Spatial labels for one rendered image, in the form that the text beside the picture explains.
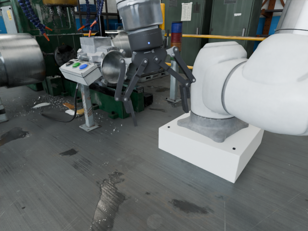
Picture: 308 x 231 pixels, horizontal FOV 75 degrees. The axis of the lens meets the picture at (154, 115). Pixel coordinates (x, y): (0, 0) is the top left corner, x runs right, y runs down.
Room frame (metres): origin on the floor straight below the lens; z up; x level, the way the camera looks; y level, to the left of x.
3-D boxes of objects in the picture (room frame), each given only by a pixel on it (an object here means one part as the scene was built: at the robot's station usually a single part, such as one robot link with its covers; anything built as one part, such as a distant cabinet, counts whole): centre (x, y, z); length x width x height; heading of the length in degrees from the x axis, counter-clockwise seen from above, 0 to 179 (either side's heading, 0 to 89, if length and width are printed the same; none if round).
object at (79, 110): (0.97, 0.42, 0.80); 0.21 x 0.05 x 0.01; 50
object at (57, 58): (1.31, 0.56, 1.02); 0.15 x 0.02 x 0.15; 138
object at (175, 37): (1.11, -0.12, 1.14); 0.06 x 0.06 x 0.04
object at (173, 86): (1.11, -0.12, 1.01); 0.08 x 0.08 x 0.42; 48
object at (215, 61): (0.62, -0.21, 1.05); 0.18 x 0.16 x 0.22; 27
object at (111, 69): (1.05, 0.26, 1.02); 0.20 x 0.19 x 0.19; 49
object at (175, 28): (1.11, -0.12, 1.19); 0.06 x 0.06 x 0.04
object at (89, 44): (1.08, 0.29, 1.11); 0.12 x 0.11 x 0.07; 49
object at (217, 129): (0.64, -0.22, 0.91); 0.22 x 0.18 x 0.06; 130
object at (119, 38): (1.49, 0.27, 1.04); 0.41 x 0.25 x 0.25; 138
